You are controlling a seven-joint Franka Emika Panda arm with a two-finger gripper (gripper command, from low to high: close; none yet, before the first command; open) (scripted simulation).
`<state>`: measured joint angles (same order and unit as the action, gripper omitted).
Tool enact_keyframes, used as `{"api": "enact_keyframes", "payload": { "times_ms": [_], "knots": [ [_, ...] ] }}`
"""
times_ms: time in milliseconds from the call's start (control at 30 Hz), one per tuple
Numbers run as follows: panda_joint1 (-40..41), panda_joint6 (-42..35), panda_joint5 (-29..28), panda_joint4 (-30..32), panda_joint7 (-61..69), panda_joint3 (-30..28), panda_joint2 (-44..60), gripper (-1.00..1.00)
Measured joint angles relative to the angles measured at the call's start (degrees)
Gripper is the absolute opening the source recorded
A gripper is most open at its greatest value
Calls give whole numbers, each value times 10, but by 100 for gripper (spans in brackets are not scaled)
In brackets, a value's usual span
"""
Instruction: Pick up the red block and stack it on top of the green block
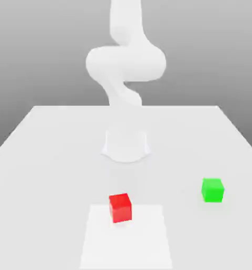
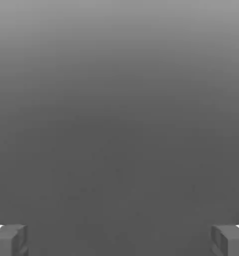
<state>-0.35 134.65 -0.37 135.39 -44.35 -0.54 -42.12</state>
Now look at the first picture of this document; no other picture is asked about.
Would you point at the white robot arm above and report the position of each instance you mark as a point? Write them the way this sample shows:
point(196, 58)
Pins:
point(126, 63)

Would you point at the small red cube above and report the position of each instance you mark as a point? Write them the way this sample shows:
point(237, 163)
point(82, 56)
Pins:
point(120, 208)

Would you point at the small green cube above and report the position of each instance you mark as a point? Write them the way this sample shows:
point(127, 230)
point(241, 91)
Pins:
point(212, 190)

